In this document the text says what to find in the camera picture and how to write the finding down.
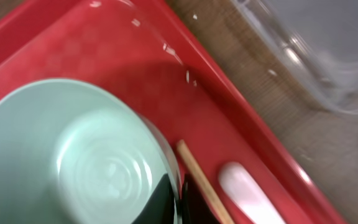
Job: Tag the pink plastic fork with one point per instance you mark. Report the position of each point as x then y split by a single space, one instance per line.
247 195

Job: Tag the green bowl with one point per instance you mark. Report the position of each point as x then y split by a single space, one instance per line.
71 152

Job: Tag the red plastic tray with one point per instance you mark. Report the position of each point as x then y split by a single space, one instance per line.
143 53

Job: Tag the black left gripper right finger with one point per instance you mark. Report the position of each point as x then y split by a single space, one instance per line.
195 210

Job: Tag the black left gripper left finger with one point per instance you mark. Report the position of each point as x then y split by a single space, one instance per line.
160 208

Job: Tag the clear plastic bin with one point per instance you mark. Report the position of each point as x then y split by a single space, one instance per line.
317 40

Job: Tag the wooden chopstick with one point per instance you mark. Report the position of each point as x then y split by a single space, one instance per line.
203 183

